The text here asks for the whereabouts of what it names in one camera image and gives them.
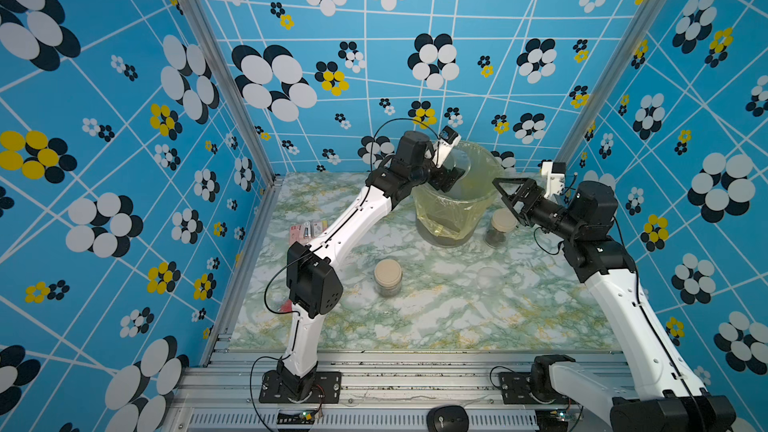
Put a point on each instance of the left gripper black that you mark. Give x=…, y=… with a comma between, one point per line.
x=445, y=178

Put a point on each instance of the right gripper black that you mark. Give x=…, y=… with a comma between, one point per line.
x=529, y=193

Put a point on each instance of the jar with wooden lid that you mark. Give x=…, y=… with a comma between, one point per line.
x=388, y=275
x=502, y=223

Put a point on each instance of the clear plastic tea jar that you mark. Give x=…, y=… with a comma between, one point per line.
x=460, y=160

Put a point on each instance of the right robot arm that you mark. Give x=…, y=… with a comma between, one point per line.
x=670, y=396

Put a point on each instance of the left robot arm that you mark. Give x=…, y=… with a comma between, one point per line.
x=311, y=277

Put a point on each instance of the pink card package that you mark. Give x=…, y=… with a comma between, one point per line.
x=305, y=232

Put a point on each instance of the right circuit board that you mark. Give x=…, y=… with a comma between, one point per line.
x=552, y=421

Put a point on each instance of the circuit board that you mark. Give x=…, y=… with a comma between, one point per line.
x=552, y=421
x=297, y=418

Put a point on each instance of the left circuit board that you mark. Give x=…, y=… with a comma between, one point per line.
x=297, y=418

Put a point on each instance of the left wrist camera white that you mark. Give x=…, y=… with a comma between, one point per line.
x=448, y=138

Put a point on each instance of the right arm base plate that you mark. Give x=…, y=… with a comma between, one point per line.
x=516, y=389

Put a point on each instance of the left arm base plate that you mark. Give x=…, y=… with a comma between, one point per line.
x=283, y=388

